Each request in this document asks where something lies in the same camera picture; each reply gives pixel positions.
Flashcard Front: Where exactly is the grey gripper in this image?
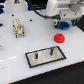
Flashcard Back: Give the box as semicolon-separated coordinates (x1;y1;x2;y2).
54;9;80;27

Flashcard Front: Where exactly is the red gear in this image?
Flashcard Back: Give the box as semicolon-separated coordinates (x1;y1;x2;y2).
54;33;65;43

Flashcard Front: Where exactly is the blue gear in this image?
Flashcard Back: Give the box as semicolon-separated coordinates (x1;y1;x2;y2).
58;22;70;30

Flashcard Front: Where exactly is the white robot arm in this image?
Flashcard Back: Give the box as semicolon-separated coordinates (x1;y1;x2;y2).
46;0;81;28

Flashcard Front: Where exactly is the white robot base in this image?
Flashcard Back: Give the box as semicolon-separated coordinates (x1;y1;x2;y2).
5;0;27;13

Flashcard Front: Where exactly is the right metal peg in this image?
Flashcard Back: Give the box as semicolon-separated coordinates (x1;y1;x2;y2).
50;47;54;56

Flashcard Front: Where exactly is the beige connector block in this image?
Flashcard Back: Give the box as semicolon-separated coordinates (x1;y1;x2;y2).
13;18;24;37

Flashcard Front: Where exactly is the peg base plate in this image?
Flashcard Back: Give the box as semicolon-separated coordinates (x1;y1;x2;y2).
26;46;66;68

